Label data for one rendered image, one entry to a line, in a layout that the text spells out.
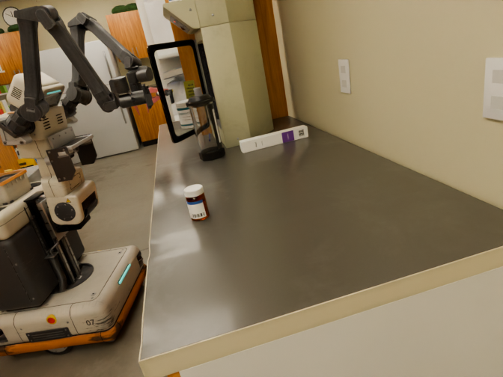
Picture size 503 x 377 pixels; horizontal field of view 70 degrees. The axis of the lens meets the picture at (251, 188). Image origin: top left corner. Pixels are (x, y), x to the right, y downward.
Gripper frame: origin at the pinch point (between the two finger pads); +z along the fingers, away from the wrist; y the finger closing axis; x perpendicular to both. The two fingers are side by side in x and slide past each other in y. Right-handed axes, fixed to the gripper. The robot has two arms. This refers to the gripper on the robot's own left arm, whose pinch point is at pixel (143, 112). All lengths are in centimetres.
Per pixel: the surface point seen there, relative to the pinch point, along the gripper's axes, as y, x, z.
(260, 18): 66, -9, -32
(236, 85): 41, -46, -8
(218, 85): 34, -46, -9
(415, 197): 62, -127, 16
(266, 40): 67, -9, -22
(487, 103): 74, -133, -3
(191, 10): 30, -46, -37
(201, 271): 12, -132, 16
